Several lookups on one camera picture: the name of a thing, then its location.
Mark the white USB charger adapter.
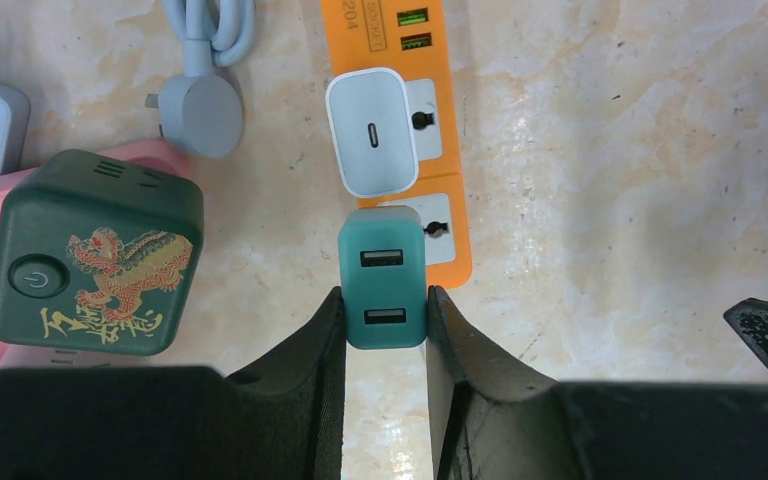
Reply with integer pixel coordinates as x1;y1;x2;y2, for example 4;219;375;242
325;67;419;199

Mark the orange power strip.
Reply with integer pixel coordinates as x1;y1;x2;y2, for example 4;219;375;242
320;1;472;288

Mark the light blue coiled cable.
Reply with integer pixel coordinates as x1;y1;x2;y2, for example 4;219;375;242
0;0;257;160

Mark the dark green cube socket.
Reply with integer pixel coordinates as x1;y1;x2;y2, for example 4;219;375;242
0;149;204;356

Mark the teal small cube adapter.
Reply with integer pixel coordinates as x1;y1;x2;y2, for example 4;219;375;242
338;205;427;350

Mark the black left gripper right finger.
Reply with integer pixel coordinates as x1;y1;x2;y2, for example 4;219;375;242
426;286;768;479

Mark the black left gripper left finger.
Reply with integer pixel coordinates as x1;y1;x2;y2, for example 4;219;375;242
0;288;346;479

